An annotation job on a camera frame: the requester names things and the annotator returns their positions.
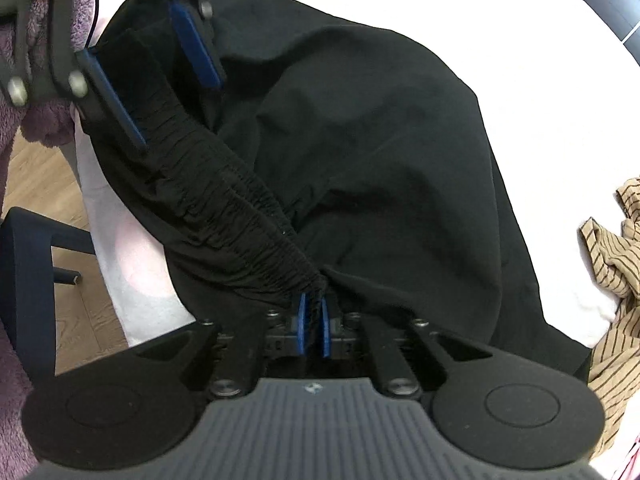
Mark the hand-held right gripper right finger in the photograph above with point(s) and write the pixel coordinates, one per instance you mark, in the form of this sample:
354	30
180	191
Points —
325	329

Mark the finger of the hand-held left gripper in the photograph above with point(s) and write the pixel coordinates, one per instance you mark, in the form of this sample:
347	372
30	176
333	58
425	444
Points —
116	101
196	46

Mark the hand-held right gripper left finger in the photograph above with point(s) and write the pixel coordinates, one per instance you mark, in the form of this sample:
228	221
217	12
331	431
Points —
301	324

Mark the black pants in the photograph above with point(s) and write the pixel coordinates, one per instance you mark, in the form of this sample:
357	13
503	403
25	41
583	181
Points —
350	135

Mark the purple fluffy blanket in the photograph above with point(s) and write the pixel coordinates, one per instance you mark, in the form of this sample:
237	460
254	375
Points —
46	125

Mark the dark blue chair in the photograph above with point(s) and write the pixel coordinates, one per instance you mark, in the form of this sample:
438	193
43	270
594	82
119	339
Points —
25	260

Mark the tan striped shirt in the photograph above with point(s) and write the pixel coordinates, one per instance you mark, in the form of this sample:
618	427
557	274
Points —
612	265

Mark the purple rug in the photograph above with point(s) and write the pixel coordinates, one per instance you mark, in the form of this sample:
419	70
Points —
12	410

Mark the white bed sheet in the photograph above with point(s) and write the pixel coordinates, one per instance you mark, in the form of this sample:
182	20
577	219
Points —
500	35

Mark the pink striped cloth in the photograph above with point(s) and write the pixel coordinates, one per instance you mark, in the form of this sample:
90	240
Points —
627	460

